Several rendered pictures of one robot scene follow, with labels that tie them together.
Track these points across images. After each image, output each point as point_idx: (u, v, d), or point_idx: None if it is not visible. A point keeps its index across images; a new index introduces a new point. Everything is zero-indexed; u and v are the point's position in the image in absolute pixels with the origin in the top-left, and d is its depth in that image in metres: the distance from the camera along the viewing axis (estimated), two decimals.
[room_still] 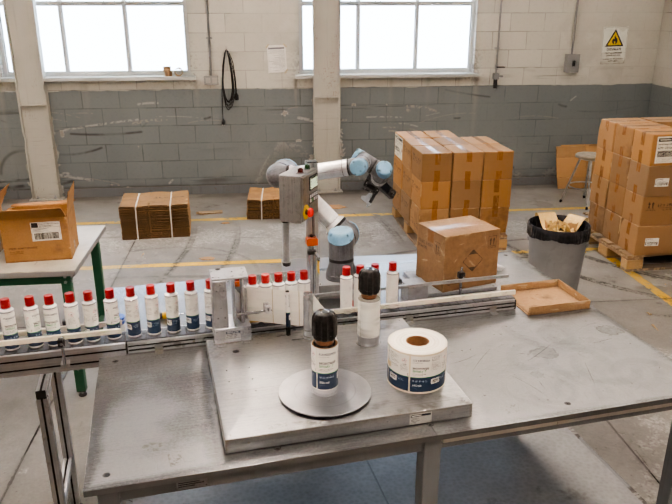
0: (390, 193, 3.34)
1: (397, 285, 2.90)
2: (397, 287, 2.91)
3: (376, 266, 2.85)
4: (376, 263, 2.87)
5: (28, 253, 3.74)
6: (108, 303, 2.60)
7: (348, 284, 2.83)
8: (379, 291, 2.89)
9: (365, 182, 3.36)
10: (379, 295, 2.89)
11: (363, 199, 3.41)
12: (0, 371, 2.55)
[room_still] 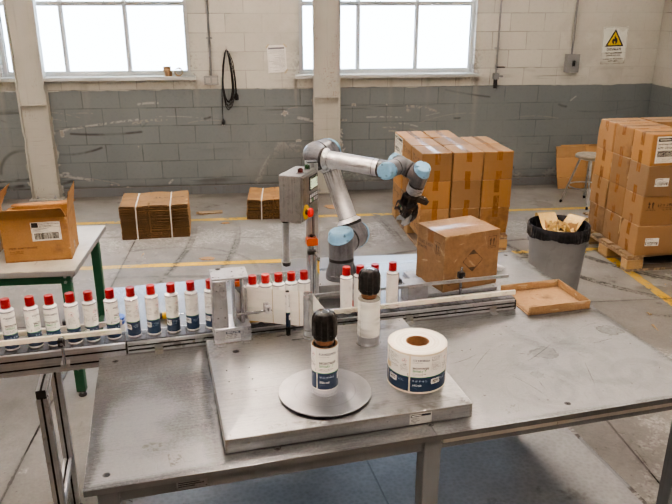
0: (425, 198, 3.21)
1: (397, 285, 2.90)
2: (397, 287, 2.91)
3: (376, 266, 2.85)
4: (376, 263, 2.87)
5: (28, 253, 3.74)
6: (108, 303, 2.60)
7: (348, 284, 2.83)
8: (379, 291, 2.89)
9: (402, 209, 3.15)
10: (379, 295, 2.89)
11: (403, 223, 3.22)
12: (0, 371, 2.55)
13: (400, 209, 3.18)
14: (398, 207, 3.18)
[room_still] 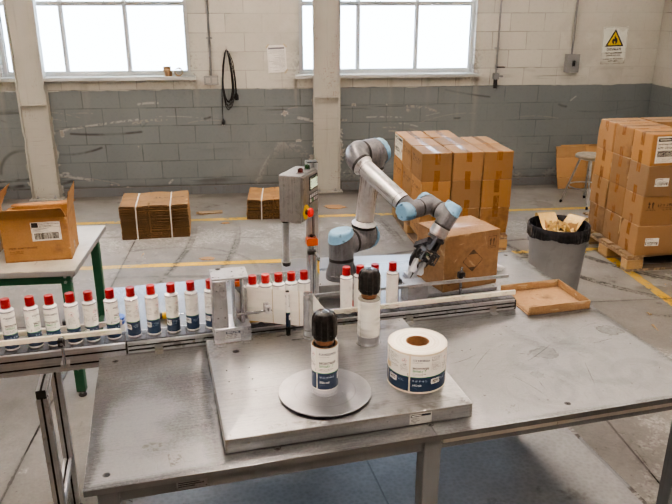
0: None
1: (397, 285, 2.90)
2: (397, 287, 2.91)
3: (376, 266, 2.85)
4: (376, 263, 2.87)
5: (28, 253, 3.74)
6: (108, 303, 2.60)
7: (348, 284, 2.83)
8: (379, 291, 2.89)
9: (432, 257, 2.84)
10: (379, 295, 2.89)
11: (420, 274, 2.89)
12: (0, 371, 2.55)
13: (424, 258, 2.85)
14: (424, 256, 2.84)
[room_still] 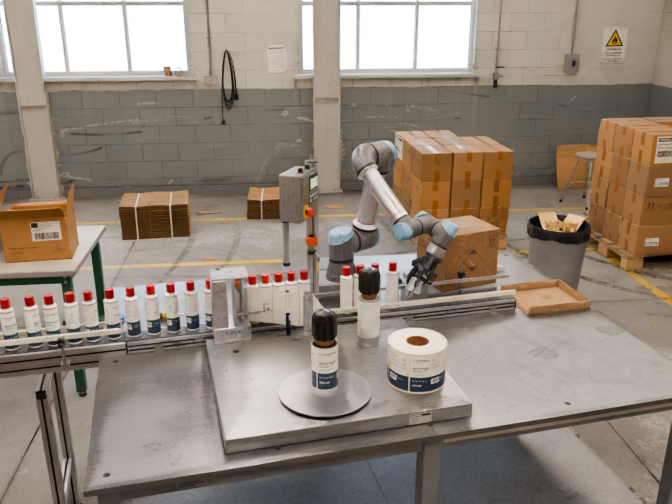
0: None
1: (397, 285, 2.90)
2: (397, 287, 2.91)
3: (376, 266, 2.85)
4: (376, 263, 2.87)
5: (28, 253, 3.74)
6: (108, 303, 2.60)
7: (348, 284, 2.83)
8: (379, 291, 2.89)
9: (430, 276, 2.88)
10: (379, 295, 2.89)
11: (418, 292, 2.92)
12: (0, 371, 2.55)
13: (422, 277, 2.88)
14: (422, 276, 2.87)
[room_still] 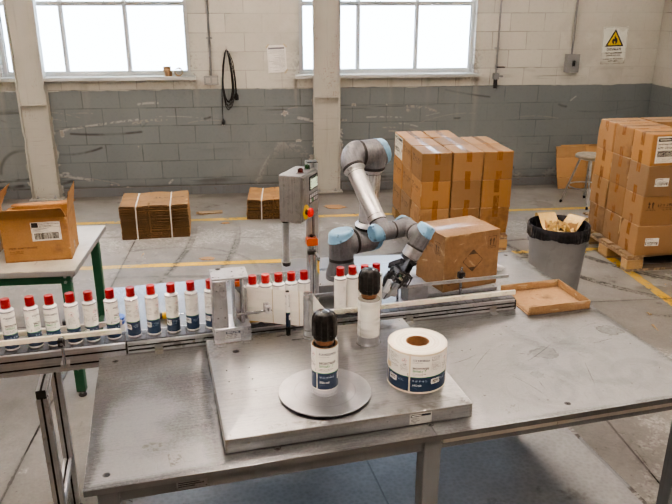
0: None
1: (381, 287, 2.89)
2: (381, 289, 2.89)
3: (366, 267, 2.84)
4: (366, 264, 2.86)
5: (28, 253, 3.74)
6: (108, 303, 2.60)
7: (342, 285, 2.83)
8: None
9: (405, 278, 2.85)
10: None
11: (394, 295, 2.90)
12: (0, 371, 2.55)
13: (397, 280, 2.86)
14: (397, 278, 2.85)
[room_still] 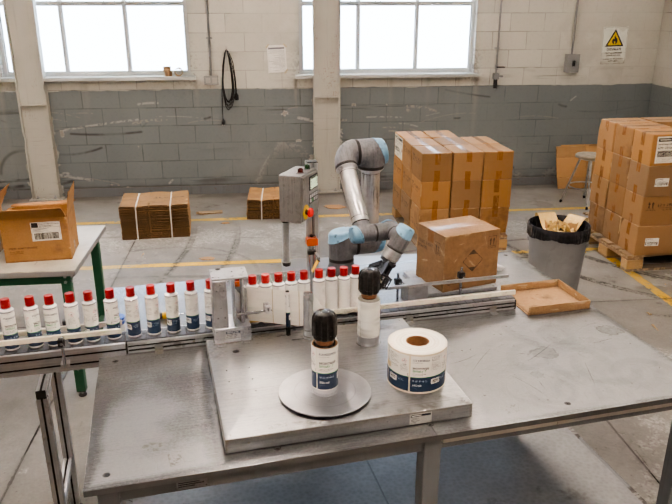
0: None
1: None
2: (360, 291, 2.87)
3: (345, 269, 2.82)
4: (345, 266, 2.84)
5: (28, 253, 3.74)
6: (108, 303, 2.60)
7: (321, 287, 2.81)
8: (349, 294, 2.85)
9: (385, 280, 2.83)
10: (349, 298, 2.86)
11: None
12: (0, 371, 2.55)
13: None
14: None
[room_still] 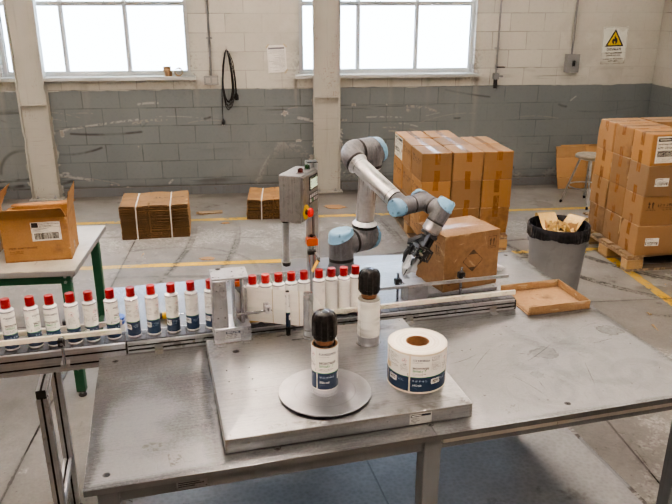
0: None
1: None
2: (360, 291, 2.87)
3: (345, 269, 2.82)
4: (345, 266, 2.84)
5: (28, 253, 3.74)
6: (108, 303, 2.60)
7: (321, 287, 2.81)
8: (348, 294, 2.85)
9: (426, 253, 2.82)
10: (349, 298, 2.86)
11: (414, 271, 2.87)
12: (0, 371, 2.55)
13: (418, 255, 2.83)
14: (418, 253, 2.82)
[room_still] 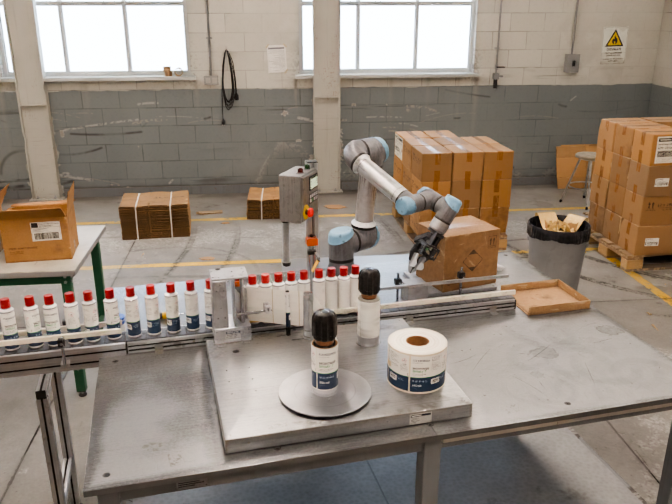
0: None
1: None
2: (360, 291, 2.87)
3: (345, 269, 2.82)
4: (345, 266, 2.84)
5: (28, 253, 3.74)
6: (108, 303, 2.60)
7: (321, 287, 2.81)
8: (348, 294, 2.85)
9: (432, 251, 2.84)
10: (349, 298, 2.86)
11: (420, 269, 2.89)
12: (0, 371, 2.55)
13: (424, 253, 2.85)
14: (424, 251, 2.83)
